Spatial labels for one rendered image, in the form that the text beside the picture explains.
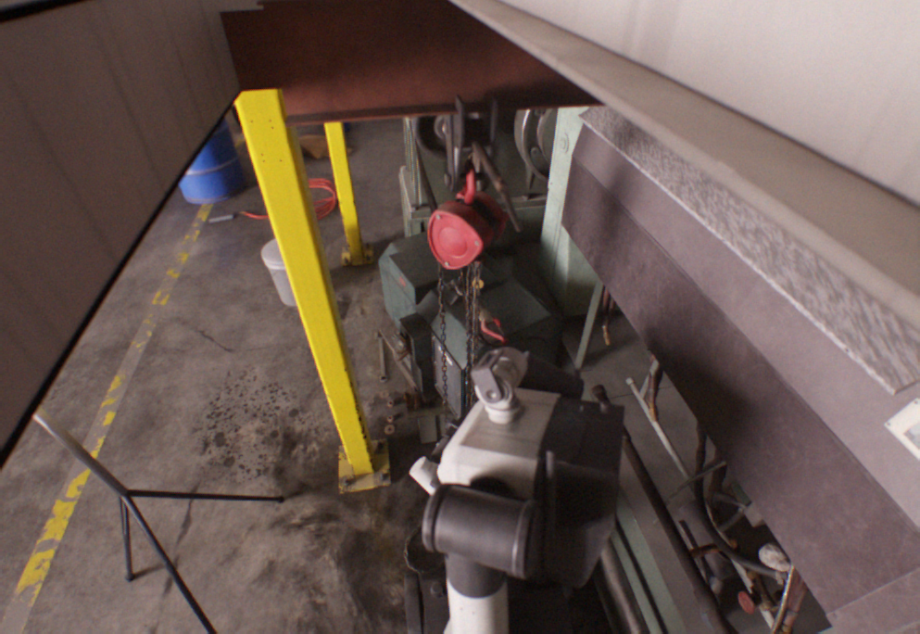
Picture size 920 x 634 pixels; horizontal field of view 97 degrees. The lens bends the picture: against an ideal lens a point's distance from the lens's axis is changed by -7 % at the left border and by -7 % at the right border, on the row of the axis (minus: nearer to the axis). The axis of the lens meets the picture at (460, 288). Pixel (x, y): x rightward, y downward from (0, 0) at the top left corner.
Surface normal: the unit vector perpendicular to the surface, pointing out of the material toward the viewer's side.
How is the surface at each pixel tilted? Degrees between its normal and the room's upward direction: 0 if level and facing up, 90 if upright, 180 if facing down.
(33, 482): 0
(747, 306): 78
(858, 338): 30
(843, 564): 90
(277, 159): 90
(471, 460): 24
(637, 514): 0
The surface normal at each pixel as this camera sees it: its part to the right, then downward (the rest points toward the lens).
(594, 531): -0.37, 0.29
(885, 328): -0.50, -0.60
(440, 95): 0.19, 0.63
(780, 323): -0.96, -0.04
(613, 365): 0.00, -0.77
